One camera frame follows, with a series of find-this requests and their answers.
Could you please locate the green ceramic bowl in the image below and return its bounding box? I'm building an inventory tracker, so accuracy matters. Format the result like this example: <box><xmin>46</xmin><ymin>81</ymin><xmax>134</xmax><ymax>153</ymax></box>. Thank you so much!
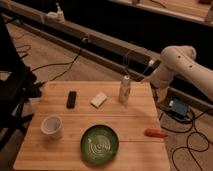
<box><xmin>80</xmin><ymin>125</ymin><xmax>119</xmax><ymax>166</ymax></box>

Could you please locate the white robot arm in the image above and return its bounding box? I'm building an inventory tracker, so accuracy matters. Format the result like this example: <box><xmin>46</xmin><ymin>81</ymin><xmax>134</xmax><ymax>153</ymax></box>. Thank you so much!
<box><xmin>144</xmin><ymin>45</ymin><xmax>213</xmax><ymax>101</ymax></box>

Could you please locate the white spray bottle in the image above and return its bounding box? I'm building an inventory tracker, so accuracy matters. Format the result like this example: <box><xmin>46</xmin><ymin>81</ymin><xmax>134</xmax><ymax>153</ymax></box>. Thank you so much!
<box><xmin>119</xmin><ymin>75</ymin><xmax>131</xmax><ymax>103</ymax></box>

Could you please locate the blue electronics box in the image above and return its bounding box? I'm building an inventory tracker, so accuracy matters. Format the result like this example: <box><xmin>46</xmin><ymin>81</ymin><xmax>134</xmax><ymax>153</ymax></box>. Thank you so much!
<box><xmin>169</xmin><ymin>99</ymin><xmax>188</xmax><ymax>118</ymax></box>

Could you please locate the white rectangular block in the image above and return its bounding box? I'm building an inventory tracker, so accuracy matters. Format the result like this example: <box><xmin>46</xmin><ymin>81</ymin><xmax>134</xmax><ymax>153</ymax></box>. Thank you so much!
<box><xmin>90</xmin><ymin>92</ymin><xmax>107</xmax><ymax>108</ymax></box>

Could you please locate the black rectangular remote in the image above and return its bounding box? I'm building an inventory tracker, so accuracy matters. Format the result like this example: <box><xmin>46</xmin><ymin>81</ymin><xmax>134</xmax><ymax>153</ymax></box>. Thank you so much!
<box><xmin>66</xmin><ymin>91</ymin><xmax>77</xmax><ymax>109</ymax></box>

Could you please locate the wooden table board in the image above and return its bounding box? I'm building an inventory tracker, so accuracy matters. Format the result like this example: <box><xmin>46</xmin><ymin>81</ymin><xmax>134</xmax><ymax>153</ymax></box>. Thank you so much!
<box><xmin>13</xmin><ymin>80</ymin><xmax>171</xmax><ymax>171</ymax></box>

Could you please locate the white paper cup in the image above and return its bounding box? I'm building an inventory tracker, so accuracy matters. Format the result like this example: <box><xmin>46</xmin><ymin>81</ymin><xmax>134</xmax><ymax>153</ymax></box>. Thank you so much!
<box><xmin>41</xmin><ymin>115</ymin><xmax>63</xmax><ymax>139</ymax></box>

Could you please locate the black tripod stand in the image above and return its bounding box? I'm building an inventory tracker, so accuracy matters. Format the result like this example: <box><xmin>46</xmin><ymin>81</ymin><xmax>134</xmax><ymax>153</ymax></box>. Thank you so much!
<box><xmin>0</xmin><ymin>16</ymin><xmax>41</xmax><ymax>152</ymax></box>

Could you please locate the long metal rail beam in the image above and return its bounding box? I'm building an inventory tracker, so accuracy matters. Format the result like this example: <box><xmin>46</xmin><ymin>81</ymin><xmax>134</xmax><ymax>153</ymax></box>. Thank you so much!
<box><xmin>0</xmin><ymin>0</ymin><xmax>213</xmax><ymax>111</ymax></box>

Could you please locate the black floor cable right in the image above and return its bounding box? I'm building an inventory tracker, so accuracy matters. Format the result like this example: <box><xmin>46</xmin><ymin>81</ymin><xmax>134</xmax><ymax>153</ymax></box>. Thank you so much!
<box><xmin>156</xmin><ymin>103</ymin><xmax>213</xmax><ymax>171</ymax></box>

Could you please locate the black floor cable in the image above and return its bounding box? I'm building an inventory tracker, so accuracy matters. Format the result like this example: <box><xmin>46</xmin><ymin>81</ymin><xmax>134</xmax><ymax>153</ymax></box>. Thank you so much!
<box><xmin>14</xmin><ymin>38</ymin><xmax>89</xmax><ymax>84</ymax></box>
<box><xmin>156</xmin><ymin>103</ymin><xmax>213</xmax><ymax>171</ymax></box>

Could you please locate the black floor cable left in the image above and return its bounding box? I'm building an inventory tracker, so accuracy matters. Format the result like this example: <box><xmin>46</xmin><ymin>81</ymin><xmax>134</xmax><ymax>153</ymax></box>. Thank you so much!
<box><xmin>14</xmin><ymin>38</ymin><xmax>89</xmax><ymax>84</ymax></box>

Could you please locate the white device on rail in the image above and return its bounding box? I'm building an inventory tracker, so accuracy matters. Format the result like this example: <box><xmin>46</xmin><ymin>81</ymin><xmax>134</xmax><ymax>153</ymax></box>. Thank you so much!
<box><xmin>46</xmin><ymin>4</ymin><xmax>65</xmax><ymax>22</ymax></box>

